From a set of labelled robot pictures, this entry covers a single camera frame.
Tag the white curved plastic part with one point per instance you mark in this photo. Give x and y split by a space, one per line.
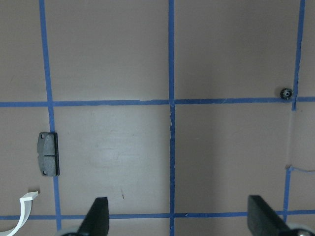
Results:
25 208

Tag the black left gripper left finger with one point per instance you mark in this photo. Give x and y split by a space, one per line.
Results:
95 223

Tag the black brake pad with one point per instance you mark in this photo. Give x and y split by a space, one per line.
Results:
48 154

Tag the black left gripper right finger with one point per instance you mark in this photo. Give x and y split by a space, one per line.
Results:
262 220

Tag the black bearing gear dark hub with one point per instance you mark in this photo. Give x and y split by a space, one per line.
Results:
286 93

